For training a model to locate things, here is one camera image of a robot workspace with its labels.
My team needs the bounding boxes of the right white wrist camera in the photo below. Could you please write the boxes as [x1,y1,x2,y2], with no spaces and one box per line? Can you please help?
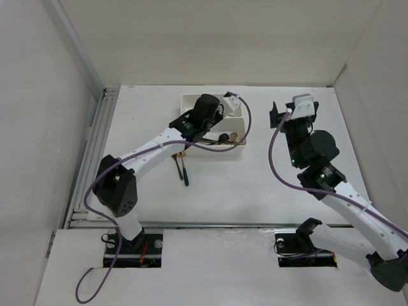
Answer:
[286,94,316,120]

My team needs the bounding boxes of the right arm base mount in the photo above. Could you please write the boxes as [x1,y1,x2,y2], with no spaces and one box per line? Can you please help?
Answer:
[273,218,337,268]

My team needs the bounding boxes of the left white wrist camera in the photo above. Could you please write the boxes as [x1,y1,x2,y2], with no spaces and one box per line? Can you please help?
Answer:
[221,92,242,117]

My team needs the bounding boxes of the gold spoon green handle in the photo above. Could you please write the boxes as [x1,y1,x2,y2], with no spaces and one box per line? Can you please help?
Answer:
[178,151,189,187]

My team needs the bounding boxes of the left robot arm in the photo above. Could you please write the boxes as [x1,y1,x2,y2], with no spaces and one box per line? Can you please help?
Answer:
[92,94,226,253]

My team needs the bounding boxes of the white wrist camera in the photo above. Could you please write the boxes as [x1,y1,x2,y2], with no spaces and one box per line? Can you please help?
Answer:
[286,94,316,120]
[221,92,242,117]

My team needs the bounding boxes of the black measuring spoon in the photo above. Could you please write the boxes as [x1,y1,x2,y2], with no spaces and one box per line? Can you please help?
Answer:
[207,133,230,143]

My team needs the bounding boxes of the white plastic bin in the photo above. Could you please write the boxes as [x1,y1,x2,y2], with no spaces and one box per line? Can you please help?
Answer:
[186,117,247,162]
[180,94,242,117]

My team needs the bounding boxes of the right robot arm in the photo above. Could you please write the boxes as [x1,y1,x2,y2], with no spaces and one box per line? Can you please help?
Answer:
[268,102,407,292]

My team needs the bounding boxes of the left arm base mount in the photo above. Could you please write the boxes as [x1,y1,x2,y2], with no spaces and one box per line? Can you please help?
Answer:
[101,229,164,268]

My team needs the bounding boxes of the silver spoon copper handle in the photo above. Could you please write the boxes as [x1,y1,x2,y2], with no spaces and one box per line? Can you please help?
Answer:
[201,132,238,145]

